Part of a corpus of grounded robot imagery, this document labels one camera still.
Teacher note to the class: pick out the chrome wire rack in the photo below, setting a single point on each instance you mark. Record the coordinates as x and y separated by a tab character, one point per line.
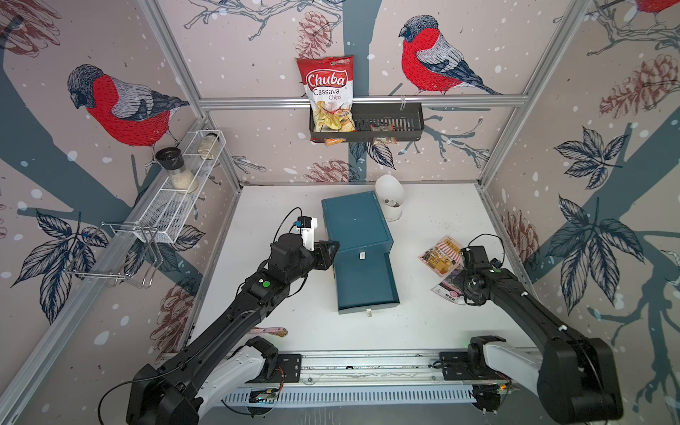
116	253

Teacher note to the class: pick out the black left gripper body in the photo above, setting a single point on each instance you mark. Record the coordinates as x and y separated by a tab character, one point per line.
317	260

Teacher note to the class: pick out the red Chuba cassava chips bag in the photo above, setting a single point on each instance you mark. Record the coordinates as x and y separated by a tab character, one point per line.
328	83

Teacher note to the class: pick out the small jar on shelf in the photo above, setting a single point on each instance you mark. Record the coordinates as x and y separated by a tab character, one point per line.
209	147

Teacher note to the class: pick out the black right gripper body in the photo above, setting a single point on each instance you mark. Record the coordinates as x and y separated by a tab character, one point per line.
473	296

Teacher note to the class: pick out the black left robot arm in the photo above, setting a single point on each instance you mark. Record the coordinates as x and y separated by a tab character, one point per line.
186	387

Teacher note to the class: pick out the pink seed bag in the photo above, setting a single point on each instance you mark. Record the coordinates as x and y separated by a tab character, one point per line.
447	289

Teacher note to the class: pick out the teal drawer cabinet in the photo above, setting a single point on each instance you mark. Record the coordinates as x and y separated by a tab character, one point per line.
356	221

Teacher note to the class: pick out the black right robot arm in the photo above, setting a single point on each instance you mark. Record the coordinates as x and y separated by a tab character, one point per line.
573	376

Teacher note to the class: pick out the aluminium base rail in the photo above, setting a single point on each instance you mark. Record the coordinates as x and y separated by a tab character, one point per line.
372	366

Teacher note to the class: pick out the black-lidded spice jar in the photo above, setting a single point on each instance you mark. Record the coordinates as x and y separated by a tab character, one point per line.
180	177

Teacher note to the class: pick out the black wall basket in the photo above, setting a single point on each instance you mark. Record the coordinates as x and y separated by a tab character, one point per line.
403	122

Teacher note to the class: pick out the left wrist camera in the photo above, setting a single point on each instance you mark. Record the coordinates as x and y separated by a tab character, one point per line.
307	226

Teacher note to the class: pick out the white wire wall shelf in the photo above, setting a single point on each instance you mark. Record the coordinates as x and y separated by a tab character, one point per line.
169	210

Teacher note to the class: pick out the yellow striped seed bag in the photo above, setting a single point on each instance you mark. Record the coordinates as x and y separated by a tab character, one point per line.
444	257

